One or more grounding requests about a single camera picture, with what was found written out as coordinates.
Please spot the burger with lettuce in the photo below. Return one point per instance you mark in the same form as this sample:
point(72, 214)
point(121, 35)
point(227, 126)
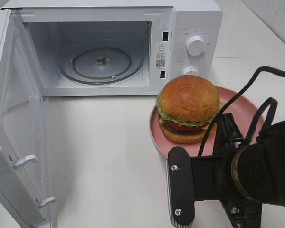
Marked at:
point(186, 106)

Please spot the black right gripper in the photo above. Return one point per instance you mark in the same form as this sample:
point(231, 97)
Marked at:
point(241, 212)

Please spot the glass microwave turntable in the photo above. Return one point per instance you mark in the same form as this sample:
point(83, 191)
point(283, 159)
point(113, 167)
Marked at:
point(100, 66)

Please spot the white microwave door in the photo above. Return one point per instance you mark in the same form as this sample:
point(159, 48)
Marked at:
point(24, 191)

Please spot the white microwave oven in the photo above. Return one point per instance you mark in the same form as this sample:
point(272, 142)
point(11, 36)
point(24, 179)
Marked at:
point(155, 29)

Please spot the lower white timer knob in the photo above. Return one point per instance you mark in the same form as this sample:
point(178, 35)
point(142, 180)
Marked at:
point(190, 70)

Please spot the upper white power knob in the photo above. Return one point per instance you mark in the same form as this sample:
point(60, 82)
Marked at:
point(195, 45)

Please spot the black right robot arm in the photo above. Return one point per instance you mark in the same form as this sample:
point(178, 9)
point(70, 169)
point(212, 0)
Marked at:
point(252, 174)

